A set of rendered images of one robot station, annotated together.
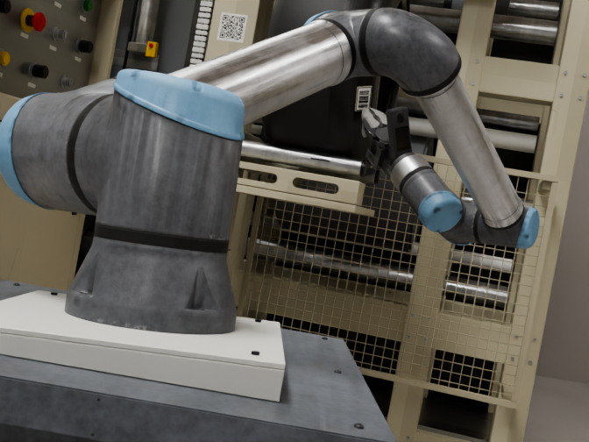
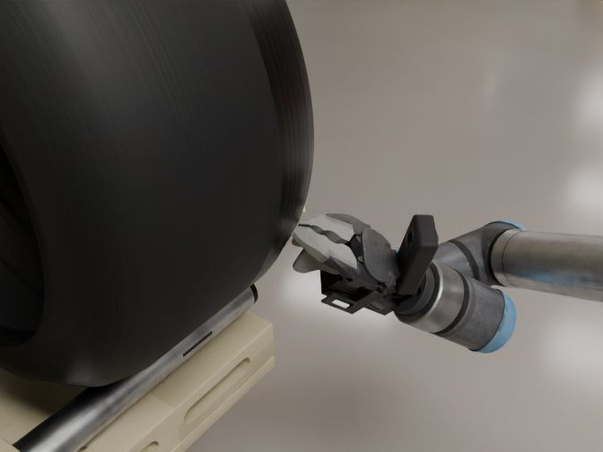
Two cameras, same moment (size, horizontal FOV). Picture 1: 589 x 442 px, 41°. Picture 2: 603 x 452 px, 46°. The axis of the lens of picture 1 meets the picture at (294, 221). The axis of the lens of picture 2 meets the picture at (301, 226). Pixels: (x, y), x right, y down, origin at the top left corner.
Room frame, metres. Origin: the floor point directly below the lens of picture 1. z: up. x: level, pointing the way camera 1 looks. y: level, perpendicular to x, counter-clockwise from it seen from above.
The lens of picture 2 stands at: (1.67, 0.47, 1.48)
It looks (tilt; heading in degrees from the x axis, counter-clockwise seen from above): 34 degrees down; 293
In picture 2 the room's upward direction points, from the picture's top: straight up
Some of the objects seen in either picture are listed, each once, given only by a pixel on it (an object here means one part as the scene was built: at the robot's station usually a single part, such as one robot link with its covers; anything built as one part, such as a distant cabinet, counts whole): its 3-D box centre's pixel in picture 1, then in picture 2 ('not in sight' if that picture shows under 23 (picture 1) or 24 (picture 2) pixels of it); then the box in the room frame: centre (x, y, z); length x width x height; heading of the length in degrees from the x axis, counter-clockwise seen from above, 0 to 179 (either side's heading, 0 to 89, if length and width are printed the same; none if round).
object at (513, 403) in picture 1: (387, 264); not in sight; (2.46, -0.31, 0.65); 0.90 x 0.02 x 0.70; 77
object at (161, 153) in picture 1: (168, 154); not in sight; (0.91, 0.15, 0.81); 0.17 x 0.15 x 0.18; 52
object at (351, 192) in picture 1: (292, 181); (150, 409); (2.05, 0.02, 0.84); 0.36 x 0.09 x 0.06; 77
